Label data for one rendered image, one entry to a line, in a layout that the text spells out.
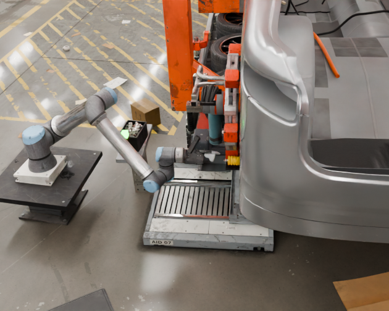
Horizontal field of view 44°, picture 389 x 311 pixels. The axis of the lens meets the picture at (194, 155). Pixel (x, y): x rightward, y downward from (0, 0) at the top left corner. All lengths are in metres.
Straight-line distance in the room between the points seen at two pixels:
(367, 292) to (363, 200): 1.20
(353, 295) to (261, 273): 0.54
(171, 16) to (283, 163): 1.61
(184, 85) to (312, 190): 1.70
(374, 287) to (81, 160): 2.08
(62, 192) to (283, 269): 1.49
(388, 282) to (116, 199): 1.89
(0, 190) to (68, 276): 0.76
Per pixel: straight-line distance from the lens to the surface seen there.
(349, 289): 3.03
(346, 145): 2.51
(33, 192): 3.34
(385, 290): 3.08
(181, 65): 3.31
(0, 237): 3.56
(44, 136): 3.31
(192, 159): 2.85
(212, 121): 3.08
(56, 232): 3.45
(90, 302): 2.56
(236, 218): 3.15
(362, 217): 2.02
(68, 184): 3.33
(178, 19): 3.18
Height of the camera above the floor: 2.34
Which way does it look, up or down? 37 degrees down
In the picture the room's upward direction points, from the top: 3 degrees counter-clockwise
